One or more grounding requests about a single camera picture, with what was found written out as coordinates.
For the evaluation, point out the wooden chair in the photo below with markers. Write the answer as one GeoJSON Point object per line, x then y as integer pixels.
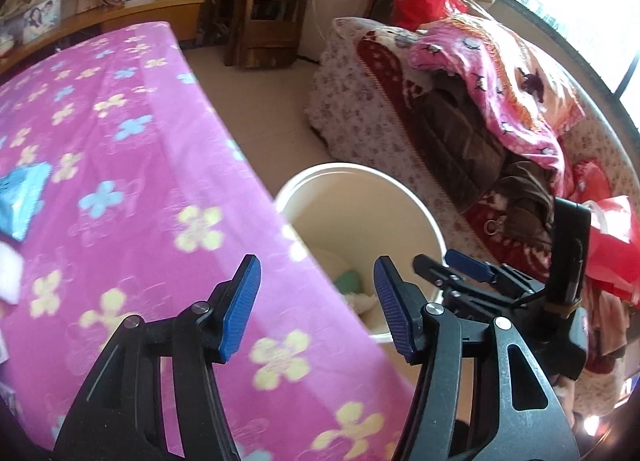
{"type": "Point", "coordinates": [265, 31]}

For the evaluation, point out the window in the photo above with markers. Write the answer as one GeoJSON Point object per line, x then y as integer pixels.
{"type": "Point", "coordinates": [575, 1]}

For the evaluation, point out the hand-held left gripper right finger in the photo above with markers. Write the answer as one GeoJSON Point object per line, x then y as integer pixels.
{"type": "Point", "coordinates": [392, 306]}

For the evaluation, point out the white plastic bucket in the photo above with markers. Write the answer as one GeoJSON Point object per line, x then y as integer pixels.
{"type": "Point", "coordinates": [350, 221]}

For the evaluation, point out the pink cartoon blanket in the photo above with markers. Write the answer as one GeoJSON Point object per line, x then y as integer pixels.
{"type": "Point", "coordinates": [480, 71]}

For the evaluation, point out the green wrapper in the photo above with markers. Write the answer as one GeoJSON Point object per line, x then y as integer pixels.
{"type": "Point", "coordinates": [350, 282]}

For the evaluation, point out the blue foil packet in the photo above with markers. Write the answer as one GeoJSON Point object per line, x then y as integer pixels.
{"type": "Point", "coordinates": [20, 196]}

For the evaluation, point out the floral covered sofa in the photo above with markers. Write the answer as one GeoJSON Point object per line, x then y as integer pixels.
{"type": "Point", "coordinates": [350, 91]}

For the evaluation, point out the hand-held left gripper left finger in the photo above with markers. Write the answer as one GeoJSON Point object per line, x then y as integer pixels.
{"type": "Point", "coordinates": [242, 306]}

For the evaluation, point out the long wooden desk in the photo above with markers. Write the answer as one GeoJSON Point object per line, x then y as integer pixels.
{"type": "Point", "coordinates": [150, 11]}

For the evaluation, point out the red patterned blanket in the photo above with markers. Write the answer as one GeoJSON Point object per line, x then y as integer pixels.
{"type": "Point", "coordinates": [385, 71]}

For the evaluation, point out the brown jacket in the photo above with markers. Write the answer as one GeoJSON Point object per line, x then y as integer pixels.
{"type": "Point", "coordinates": [450, 141]}

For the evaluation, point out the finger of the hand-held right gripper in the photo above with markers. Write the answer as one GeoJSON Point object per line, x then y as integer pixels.
{"type": "Point", "coordinates": [430, 268]}
{"type": "Point", "coordinates": [467, 263]}

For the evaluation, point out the red plastic bag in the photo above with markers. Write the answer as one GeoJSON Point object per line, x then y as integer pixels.
{"type": "Point", "coordinates": [420, 3]}
{"type": "Point", "coordinates": [615, 251]}

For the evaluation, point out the white crumpled paper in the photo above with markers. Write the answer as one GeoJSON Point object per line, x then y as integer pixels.
{"type": "Point", "coordinates": [362, 302]}

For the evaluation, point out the pink flowered blanket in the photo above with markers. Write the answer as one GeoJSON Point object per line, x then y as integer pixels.
{"type": "Point", "coordinates": [150, 166]}

